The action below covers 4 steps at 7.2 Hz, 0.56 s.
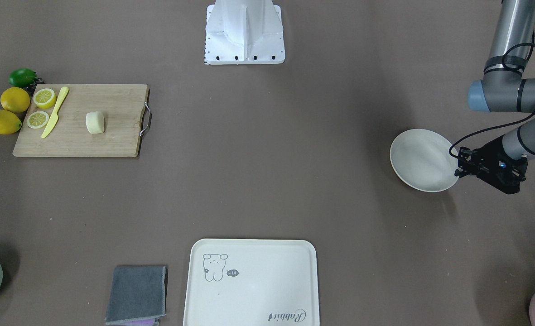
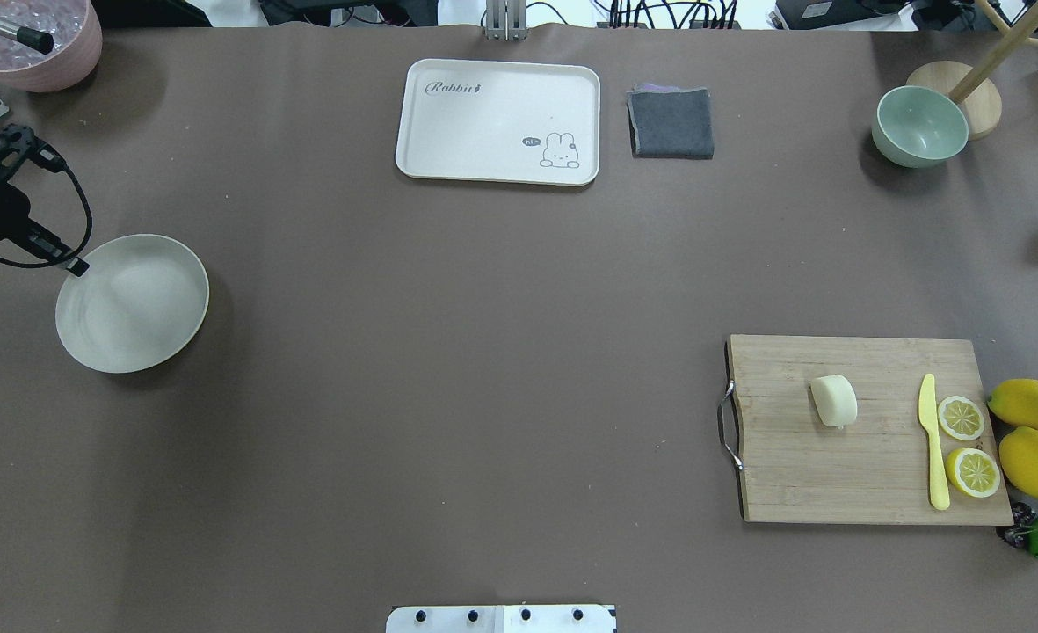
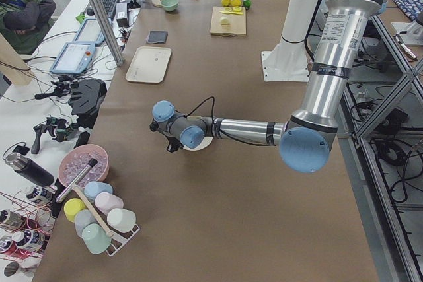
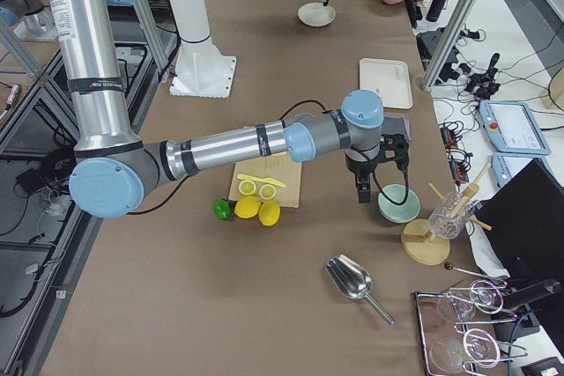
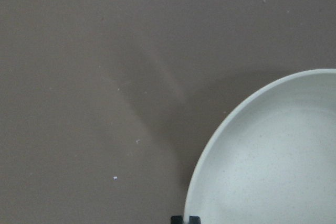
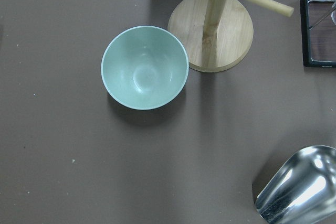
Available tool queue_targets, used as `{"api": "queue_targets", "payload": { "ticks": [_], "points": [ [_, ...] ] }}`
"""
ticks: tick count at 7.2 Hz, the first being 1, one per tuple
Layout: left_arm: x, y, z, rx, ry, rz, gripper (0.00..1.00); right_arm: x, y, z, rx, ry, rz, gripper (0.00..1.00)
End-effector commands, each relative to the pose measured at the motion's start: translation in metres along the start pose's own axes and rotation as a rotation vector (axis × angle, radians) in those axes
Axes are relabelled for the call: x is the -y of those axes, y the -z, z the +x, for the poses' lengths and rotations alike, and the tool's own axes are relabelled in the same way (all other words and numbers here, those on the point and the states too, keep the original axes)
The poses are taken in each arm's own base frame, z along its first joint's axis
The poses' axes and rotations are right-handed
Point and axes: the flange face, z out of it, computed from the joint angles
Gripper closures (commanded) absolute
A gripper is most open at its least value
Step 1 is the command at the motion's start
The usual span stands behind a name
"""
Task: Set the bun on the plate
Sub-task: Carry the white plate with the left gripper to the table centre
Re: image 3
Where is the blue cup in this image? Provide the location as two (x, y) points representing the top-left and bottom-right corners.
(83, 181), (113, 202)

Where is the pale green bowl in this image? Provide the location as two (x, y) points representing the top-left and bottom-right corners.
(161, 0), (179, 12)

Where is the whole lemon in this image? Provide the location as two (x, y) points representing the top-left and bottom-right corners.
(221, 0), (231, 7)
(230, 0), (243, 7)

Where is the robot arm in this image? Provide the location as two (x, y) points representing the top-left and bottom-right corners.
(150, 0), (387, 173)

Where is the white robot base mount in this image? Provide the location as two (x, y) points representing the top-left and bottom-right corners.
(262, 0), (318, 82)

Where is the yellow plastic knife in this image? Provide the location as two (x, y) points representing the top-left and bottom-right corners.
(219, 11), (244, 15)

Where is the pink bowl of ice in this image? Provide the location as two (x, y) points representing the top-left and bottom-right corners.
(58, 144), (110, 187)

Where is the mint green cup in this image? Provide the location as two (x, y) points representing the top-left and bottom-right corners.
(81, 223), (112, 254)

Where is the white cup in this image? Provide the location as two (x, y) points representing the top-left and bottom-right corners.
(107, 208), (136, 233)

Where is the yellow cup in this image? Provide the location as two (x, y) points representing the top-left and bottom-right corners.
(64, 198), (87, 223)

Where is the near teach pendant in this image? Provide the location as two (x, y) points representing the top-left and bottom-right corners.
(50, 41), (96, 75)

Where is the lower whole lemon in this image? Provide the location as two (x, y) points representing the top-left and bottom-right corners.
(221, 0), (231, 7)

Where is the black gripper stand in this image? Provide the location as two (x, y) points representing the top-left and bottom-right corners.
(68, 79), (107, 128)

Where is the pink cup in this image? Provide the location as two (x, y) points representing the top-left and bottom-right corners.
(94, 192), (124, 216)

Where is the white cup rack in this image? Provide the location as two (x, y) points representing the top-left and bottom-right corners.
(106, 224), (141, 256)

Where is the black thermos bottle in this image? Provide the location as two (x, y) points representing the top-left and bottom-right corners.
(5, 152), (54, 187)

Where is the bamboo cutting board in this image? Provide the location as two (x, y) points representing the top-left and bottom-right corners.
(210, 6), (247, 36)

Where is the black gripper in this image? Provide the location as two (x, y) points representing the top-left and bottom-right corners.
(167, 136), (181, 153)

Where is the grey folded cloth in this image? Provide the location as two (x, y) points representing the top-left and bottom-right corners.
(146, 30), (168, 44)

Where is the teach pendant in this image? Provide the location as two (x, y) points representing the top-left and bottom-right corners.
(50, 41), (96, 75)
(73, 18), (105, 46)

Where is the black keyboard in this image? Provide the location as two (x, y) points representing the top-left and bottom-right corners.
(102, 0), (120, 20)

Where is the grey cup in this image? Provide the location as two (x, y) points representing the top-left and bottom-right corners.
(74, 209), (96, 238)

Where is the far teach pendant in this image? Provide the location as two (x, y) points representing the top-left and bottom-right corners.
(73, 18), (105, 46)

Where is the cream rabbit print tray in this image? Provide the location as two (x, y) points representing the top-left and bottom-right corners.
(125, 46), (172, 84)

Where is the seated person green jacket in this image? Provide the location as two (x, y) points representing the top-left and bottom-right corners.
(1, 0), (56, 55)

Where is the green lime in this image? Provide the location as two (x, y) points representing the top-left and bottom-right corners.
(243, 0), (252, 10)

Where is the upper whole lemon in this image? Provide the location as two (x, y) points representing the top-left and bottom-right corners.
(230, 0), (243, 7)

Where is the cream round plate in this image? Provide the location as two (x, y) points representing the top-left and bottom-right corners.
(180, 115), (213, 151)

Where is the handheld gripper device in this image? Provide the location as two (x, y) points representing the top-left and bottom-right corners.
(30, 116), (79, 154)

